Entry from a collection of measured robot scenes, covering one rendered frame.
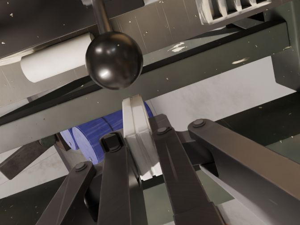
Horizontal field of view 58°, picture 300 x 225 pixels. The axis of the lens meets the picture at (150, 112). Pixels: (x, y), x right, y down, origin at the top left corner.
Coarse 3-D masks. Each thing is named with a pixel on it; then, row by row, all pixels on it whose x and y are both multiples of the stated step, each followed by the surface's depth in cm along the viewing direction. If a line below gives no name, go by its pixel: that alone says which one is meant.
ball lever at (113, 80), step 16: (96, 0) 22; (96, 16) 21; (112, 32) 17; (96, 48) 16; (112, 48) 16; (128, 48) 16; (96, 64) 16; (112, 64) 16; (128, 64) 16; (96, 80) 17; (112, 80) 17; (128, 80) 17
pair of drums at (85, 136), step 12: (96, 120) 289; (108, 120) 290; (120, 120) 293; (60, 132) 359; (72, 132) 319; (84, 132) 277; (96, 132) 280; (108, 132) 284; (72, 144) 337; (84, 144) 292; (96, 144) 276; (96, 156) 278
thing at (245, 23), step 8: (240, 24) 76; (248, 24) 69; (256, 24) 64; (80, 80) 122; (88, 80) 123; (64, 88) 116; (72, 88) 117; (80, 88) 121; (48, 96) 111; (56, 96) 112; (32, 104) 107; (16, 112) 103
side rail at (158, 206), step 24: (288, 96) 41; (240, 120) 39; (264, 120) 37; (288, 120) 35; (264, 144) 32; (288, 144) 32; (24, 192) 41; (48, 192) 39; (144, 192) 32; (216, 192) 33; (0, 216) 37; (24, 216) 35; (168, 216) 34
